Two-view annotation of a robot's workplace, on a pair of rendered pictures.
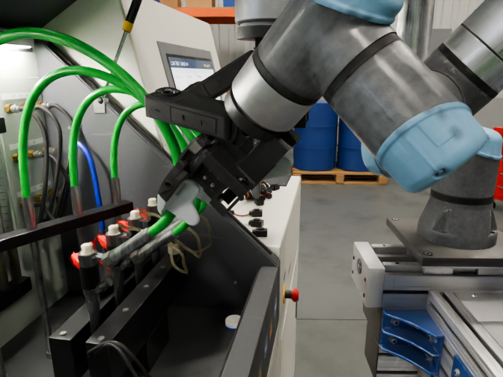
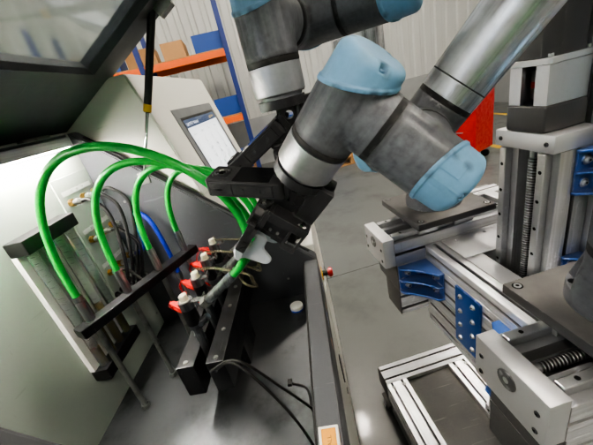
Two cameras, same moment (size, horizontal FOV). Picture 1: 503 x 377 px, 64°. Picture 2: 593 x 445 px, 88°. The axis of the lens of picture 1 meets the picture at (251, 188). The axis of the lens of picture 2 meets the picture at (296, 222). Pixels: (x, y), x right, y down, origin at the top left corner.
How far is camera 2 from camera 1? 0.09 m
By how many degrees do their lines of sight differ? 10
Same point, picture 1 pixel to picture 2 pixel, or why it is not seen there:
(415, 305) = (417, 258)
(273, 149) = (321, 199)
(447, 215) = not seen: hidden behind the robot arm
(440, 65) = (427, 103)
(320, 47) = (353, 123)
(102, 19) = (122, 106)
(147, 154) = (195, 205)
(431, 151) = (454, 184)
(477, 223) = not seen: hidden behind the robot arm
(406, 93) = (426, 145)
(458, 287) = (444, 237)
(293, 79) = (332, 149)
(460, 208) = not seen: hidden behind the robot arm
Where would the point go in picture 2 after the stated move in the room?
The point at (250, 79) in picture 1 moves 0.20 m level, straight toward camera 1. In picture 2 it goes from (296, 154) to (371, 215)
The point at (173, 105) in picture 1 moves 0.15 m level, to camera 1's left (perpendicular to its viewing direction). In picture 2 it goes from (232, 184) to (117, 215)
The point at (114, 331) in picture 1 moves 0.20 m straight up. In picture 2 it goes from (223, 348) to (188, 267)
